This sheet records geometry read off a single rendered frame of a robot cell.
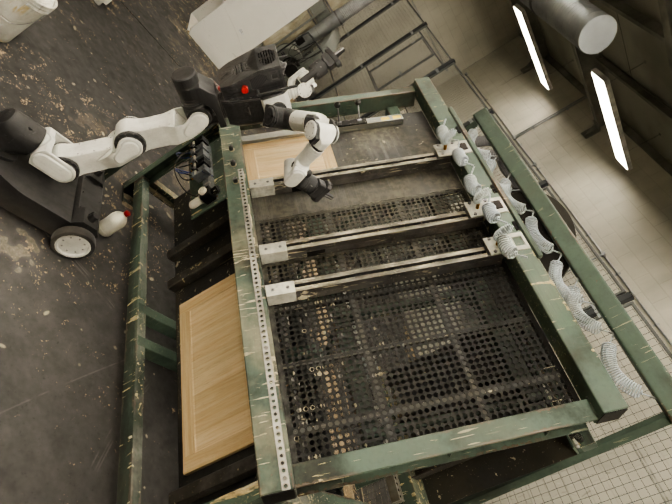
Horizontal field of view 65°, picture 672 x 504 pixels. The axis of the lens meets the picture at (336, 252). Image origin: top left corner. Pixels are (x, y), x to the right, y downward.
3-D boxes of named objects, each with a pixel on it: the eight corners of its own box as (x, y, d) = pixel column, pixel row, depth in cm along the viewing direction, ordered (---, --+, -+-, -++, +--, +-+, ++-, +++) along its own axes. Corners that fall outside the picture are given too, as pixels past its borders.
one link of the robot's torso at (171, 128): (107, 142, 239) (201, 106, 235) (109, 119, 250) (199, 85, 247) (126, 165, 251) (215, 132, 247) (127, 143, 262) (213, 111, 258)
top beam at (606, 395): (411, 92, 331) (413, 78, 323) (427, 90, 332) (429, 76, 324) (593, 425, 191) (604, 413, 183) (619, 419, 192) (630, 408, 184)
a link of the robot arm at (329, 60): (329, 52, 284) (311, 66, 284) (326, 43, 274) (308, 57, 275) (343, 69, 282) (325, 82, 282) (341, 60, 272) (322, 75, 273)
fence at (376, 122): (242, 141, 301) (240, 136, 298) (400, 119, 313) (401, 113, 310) (242, 147, 298) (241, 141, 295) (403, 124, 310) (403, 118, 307)
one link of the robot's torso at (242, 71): (212, 91, 222) (293, 71, 223) (208, 51, 244) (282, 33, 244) (232, 145, 245) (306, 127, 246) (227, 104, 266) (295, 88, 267)
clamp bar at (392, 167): (250, 188, 275) (243, 152, 257) (463, 155, 290) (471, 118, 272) (252, 201, 269) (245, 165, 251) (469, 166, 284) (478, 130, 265)
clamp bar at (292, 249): (259, 251, 247) (253, 216, 229) (496, 211, 261) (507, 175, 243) (262, 268, 240) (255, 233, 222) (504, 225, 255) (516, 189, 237)
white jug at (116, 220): (96, 219, 296) (121, 201, 290) (110, 228, 303) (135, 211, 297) (94, 232, 289) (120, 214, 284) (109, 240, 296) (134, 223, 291)
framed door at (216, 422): (182, 306, 283) (179, 305, 281) (263, 259, 267) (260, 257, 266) (186, 475, 225) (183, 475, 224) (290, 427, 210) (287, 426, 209)
